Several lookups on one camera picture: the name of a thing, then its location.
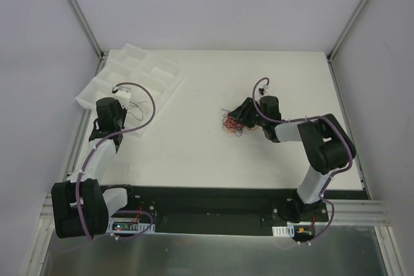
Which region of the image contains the black wire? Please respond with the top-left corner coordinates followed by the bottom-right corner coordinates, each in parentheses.
top-left (126, 101), bottom-right (150, 120)

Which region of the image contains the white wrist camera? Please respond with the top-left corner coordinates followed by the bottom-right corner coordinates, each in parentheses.
top-left (112, 86), bottom-right (131, 109)
top-left (258, 84), bottom-right (269, 97)

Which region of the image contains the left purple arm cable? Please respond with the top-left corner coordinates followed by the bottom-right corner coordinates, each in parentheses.
top-left (74, 82), bottom-right (157, 241)

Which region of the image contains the right white cable duct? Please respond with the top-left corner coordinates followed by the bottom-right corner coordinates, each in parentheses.
top-left (272, 225), bottom-right (295, 238)

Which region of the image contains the white foam compartment tray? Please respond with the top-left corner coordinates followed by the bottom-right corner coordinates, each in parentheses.
top-left (75, 44), bottom-right (184, 129)

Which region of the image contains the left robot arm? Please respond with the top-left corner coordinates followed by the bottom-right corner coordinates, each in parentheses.
top-left (51, 97), bottom-right (137, 239)

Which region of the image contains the white cable duct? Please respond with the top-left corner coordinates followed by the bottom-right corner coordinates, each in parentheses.
top-left (106, 220), bottom-right (155, 235)
top-left (272, 225), bottom-right (295, 238)

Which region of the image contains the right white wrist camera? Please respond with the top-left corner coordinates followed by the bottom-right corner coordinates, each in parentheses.
top-left (258, 84), bottom-right (269, 97)

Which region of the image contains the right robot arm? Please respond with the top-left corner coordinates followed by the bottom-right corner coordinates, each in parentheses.
top-left (228, 96), bottom-right (356, 221)

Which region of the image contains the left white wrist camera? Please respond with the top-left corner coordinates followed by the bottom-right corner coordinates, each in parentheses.
top-left (112, 86), bottom-right (131, 109)

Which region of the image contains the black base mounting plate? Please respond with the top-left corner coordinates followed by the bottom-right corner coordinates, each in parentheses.
top-left (116, 186), bottom-right (329, 236)

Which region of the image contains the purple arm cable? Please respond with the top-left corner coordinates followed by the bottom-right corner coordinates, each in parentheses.
top-left (74, 82), bottom-right (157, 241)
top-left (252, 77), bottom-right (354, 199)

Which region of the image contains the coloured wire bundle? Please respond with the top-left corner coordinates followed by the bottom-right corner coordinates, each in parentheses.
top-left (220, 107), bottom-right (258, 138)

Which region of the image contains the left white cable duct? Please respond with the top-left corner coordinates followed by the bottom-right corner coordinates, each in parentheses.
top-left (106, 220), bottom-right (155, 235)

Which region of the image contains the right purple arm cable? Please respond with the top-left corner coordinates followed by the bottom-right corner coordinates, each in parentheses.
top-left (252, 77), bottom-right (354, 199)

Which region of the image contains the right aluminium corner post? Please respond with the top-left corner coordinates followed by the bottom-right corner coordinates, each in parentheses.
top-left (327, 0), bottom-right (370, 63)

